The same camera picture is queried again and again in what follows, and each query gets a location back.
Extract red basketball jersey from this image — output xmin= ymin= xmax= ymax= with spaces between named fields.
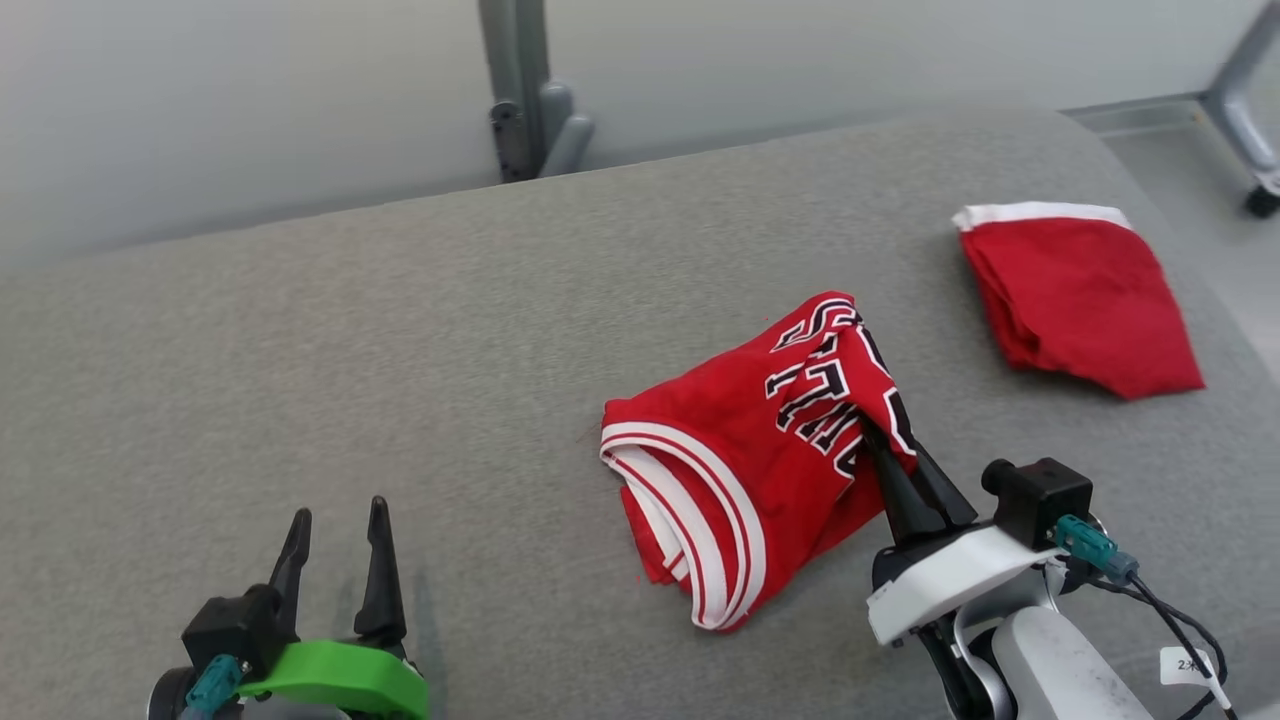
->
xmin=599 ymin=290 xmax=922 ymax=634

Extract teal camera connector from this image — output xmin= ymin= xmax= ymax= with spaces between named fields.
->
xmin=184 ymin=654 xmax=246 ymax=717
xmin=1054 ymin=514 xmax=1141 ymax=587

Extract teal left camera connector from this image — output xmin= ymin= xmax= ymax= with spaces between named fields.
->
xmin=184 ymin=654 xmax=246 ymax=717

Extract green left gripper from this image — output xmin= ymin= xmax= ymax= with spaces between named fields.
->
xmin=237 ymin=496 xmax=432 ymax=720

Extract grey metal post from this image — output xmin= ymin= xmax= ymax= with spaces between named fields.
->
xmin=477 ymin=0 xmax=597 ymax=185

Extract white cable label tag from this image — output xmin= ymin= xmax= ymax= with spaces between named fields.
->
xmin=1159 ymin=646 xmax=1217 ymax=689

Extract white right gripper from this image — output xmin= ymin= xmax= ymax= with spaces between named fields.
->
xmin=861 ymin=418 xmax=1073 ymax=720

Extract red shorts with white trim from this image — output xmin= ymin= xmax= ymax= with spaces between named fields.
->
xmin=951 ymin=201 xmax=1208 ymax=402

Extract teal right camera connector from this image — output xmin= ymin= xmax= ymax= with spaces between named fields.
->
xmin=1054 ymin=514 xmax=1141 ymax=587

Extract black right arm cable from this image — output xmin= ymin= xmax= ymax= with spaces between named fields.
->
xmin=1085 ymin=572 xmax=1243 ymax=720

